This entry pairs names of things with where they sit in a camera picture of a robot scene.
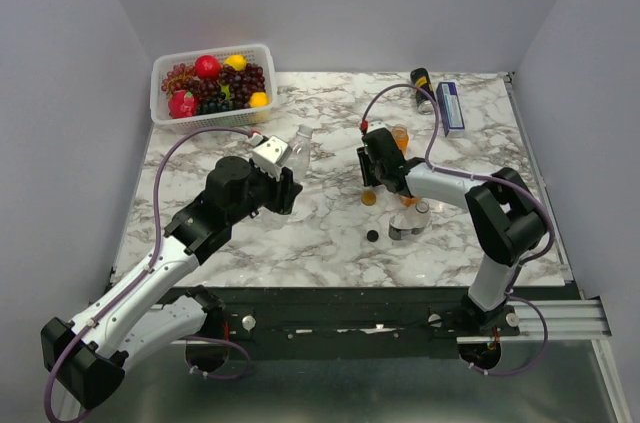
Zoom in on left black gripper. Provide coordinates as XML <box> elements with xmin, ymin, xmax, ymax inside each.
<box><xmin>228</xmin><ymin>158</ymin><xmax>304</xmax><ymax>226</ymax></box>

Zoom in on clear bottle green label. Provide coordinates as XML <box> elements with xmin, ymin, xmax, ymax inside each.
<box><xmin>259</xmin><ymin>125</ymin><xmax>315</xmax><ymax>230</ymax></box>

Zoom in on orange juice bottle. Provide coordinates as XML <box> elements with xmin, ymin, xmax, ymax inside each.
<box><xmin>399</xmin><ymin>196</ymin><xmax>420</xmax><ymax>207</ymax></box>
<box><xmin>391</xmin><ymin>125</ymin><xmax>409</xmax><ymax>155</ymax></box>

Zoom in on clear bottle black cap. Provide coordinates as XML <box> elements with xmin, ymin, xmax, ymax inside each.
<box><xmin>388</xmin><ymin>199</ymin><xmax>431</xmax><ymax>241</ymax></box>

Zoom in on small black bottle cap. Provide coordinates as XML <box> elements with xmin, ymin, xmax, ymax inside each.
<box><xmin>366</xmin><ymin>230</ymin><xmax>379</xmax><ymax>242</ymax></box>

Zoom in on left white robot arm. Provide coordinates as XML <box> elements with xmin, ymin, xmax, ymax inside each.
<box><xmin>40</xmin><ymin>153</ymin><xmax>302</xmax><ymax>412</ymax></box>

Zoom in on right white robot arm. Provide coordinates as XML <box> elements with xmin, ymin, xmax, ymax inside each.
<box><xmin>357</xmin><ymin>124</ymin><xmax>555</xmax><ymax>335</ymax></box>

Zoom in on blue white box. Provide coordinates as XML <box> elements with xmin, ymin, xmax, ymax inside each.
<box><xmin>436</xmin><ymin>81</ymin><xmax>466</xmax><ymax>137</ymax></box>

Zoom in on yellow lemon front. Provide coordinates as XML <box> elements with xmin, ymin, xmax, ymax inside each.
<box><xmin>249</xmin><ymin>92</ymin><xmax>269</xmax><ymax>108</ymax></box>

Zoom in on yellow lemon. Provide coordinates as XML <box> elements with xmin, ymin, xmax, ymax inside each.
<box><xmin>249</xmin><ymin>92</ymin><xmax>269</xmax><ymax>108</ymax></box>
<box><xmin>224</xmin><ymin>54</ymin><xmax>248</xmax><ymax>71</ymax></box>

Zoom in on black drink can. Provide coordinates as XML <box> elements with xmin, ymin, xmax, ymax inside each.
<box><xmin>410</xmin><ymin>67</ymin><xmax>435</xmax><ymax>114</ymax></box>

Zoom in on black grape bunch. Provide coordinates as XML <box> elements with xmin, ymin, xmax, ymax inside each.
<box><xmin>196</xmin><ymin>92</ymin><xmax>234</xmax><ymax>116</ymax></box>

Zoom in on dark red grape bunch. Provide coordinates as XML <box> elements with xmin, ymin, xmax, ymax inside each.
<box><xmin>188</xmin><ymin>63</ymin><xmax>267</xmax><ymax>111</ymax></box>

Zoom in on pink dragon fruit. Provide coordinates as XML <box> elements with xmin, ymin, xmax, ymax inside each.
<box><xmin>168</xmin><ymin>90</ymin><xmax>199</xmax><ymax>119</ymax></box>

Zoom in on yellow lemon back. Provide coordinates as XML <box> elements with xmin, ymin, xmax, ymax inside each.
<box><xmin>224</xmin><ymin>54</ymin><xmax>248</xmax><ymax>71</ymax></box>

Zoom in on white plastic fruit basket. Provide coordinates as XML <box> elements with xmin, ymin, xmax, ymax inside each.
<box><xmin>150</xmin><ymin>44</ymin><xmax>277</xmax><ymax>133</ymax></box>

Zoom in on red apple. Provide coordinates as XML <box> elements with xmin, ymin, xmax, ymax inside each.
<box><xmin>194</xmin><ymin>55</ymin><xmax>221</xmax><ymax>79</ymax></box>

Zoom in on red grape bunch left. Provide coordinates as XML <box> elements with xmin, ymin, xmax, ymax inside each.
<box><xmin>161</xmin><ymin>63</ymin><xmax>195</xmax><ymax>96</ymax></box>

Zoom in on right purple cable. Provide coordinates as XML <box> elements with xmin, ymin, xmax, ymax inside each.
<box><xmin>362</xmin><ymin>83</ymin><xmax>556</xmax><ymax>377</ymax></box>

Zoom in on purple cable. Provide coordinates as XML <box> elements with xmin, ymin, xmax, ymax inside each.
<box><xmin>362</xmin><ymin>83</ymin><xmax>556</xmax><ymax>377</ymax></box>
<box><xmin>44</xmin><ymin>127</ymin><xmax>261</xmax><ymax>422</ymax></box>

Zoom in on black aluminium base frame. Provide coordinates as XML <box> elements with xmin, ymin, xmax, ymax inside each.
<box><xmin>87</xmin><ymin>285</ymin><xmax>614</xmax><ymax>362</ymax></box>

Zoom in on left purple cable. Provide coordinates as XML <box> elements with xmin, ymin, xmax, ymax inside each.
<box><xmin>44</xmin><ymin>127</ymin><xmax>261</xmax><ymax>422</ymax></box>

